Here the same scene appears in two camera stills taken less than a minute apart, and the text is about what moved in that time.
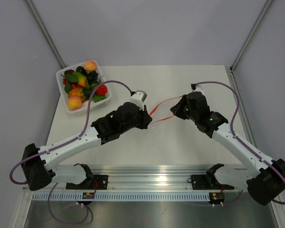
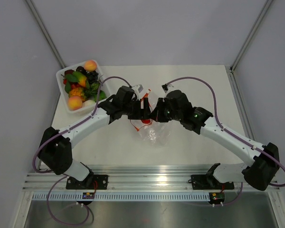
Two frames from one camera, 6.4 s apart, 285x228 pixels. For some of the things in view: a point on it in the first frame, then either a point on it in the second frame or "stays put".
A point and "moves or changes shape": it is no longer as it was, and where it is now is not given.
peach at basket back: x=90 y=65 stays put
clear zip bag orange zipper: x=162 y=110 moves or changes shape
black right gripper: x=177 y=109 → x=157 y=114
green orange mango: x=81 y=79 stays put
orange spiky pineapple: x=77 y=91 stays put
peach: x=74 y=103 stays put
